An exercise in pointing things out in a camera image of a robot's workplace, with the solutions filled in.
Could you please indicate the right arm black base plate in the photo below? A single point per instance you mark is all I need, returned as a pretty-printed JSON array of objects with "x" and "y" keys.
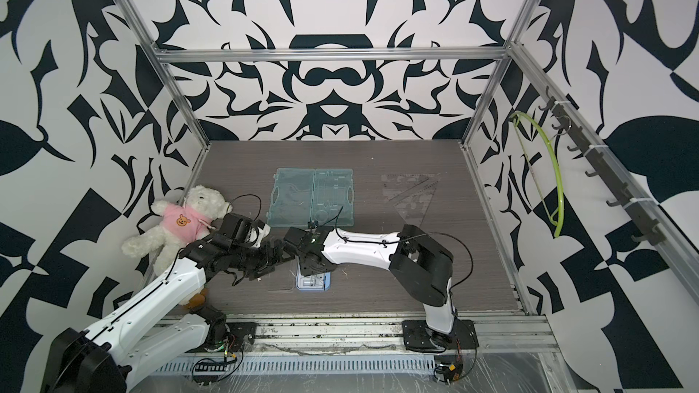
[{"x": 417, "y": 337}]

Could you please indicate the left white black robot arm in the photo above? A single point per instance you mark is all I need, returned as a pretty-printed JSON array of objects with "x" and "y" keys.
[{"x": 115, "y": 353}]

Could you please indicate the blue transparent geometry set case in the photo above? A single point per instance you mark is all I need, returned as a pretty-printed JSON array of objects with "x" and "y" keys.
[{"x": 312, "y": 283}]

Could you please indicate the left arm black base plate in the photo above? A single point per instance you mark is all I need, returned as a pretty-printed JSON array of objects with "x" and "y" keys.
[{"x": 234, "y": 337}]

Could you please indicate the black wall hook rail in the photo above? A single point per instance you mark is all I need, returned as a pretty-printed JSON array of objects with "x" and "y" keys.
[{"x": 627, "y": 194}]

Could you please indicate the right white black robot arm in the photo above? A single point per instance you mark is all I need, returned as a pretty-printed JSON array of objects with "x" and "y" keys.
[{"x": 417, "y": 261}]

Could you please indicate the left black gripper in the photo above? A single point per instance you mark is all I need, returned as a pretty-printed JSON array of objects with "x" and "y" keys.
[{"x": 270, "y": 260}]

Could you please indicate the white teddy bear pink shirt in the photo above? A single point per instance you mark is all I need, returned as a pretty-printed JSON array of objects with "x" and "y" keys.
[{"x": 179, "y": 226}]

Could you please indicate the small brown white plush toy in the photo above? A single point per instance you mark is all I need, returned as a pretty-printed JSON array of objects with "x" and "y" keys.
[{"x": 198, "y": 300}]

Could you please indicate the teal transparent ruler set case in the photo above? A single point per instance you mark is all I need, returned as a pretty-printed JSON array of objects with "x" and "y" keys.
[{"x": 301, "y": 196}]

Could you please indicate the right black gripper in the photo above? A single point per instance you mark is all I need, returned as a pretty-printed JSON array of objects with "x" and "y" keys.
[{"x": 321, "y": 268}]

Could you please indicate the clear triangle ruler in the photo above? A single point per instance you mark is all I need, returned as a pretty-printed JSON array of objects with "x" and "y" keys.
[{"x": 410, "y": 195}]

